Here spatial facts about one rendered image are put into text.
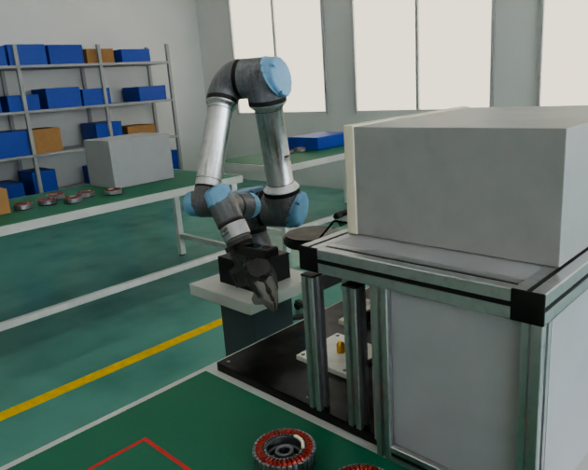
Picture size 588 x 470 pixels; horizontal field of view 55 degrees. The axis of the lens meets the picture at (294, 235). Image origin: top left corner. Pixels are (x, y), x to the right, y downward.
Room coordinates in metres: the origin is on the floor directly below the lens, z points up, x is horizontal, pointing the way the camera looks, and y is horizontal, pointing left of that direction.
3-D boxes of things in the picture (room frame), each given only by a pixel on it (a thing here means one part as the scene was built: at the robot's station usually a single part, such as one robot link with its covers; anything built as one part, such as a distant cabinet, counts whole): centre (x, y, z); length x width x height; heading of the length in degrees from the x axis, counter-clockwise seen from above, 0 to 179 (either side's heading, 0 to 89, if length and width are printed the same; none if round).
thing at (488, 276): (1.08, -0.40, 1.09); 0.68 x 0.44 x 0.05; 135
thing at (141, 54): (7.95, 2.03, 1.86); 0.42 x 0.42 x 0.16; 45
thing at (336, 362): (1.22, -0.09, 0.78); 0.15 x 0.15 x 0.01; 45
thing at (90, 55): (7.61, 2.38, 1.87); 0.40 x 0.36 x 0.17; 44
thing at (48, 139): (7.01, 2.99, 0.92); 0.40 x 0.36 x 0.28; 45
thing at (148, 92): (8.07, 1.91, 1.37); 0.42 x 0.42 x 0.19; 46
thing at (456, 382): (0.79, -0.23, 0.91); 0.28 x 0.03 x 0.32; 45
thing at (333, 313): (1.30, -0.19, 0.76); 0.64 x 0.47 x 0.02; 135
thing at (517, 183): (1.07, -0.40, 1.22); 0.44 x 0.39 x 0.20; 135
